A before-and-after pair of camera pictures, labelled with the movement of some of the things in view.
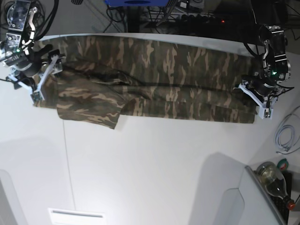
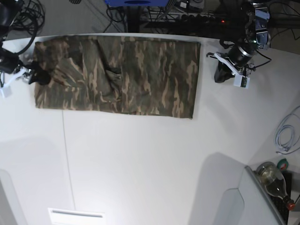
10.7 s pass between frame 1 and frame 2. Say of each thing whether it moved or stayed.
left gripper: moved
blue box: stayed
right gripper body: moved
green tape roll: stayed
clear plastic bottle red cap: stayed
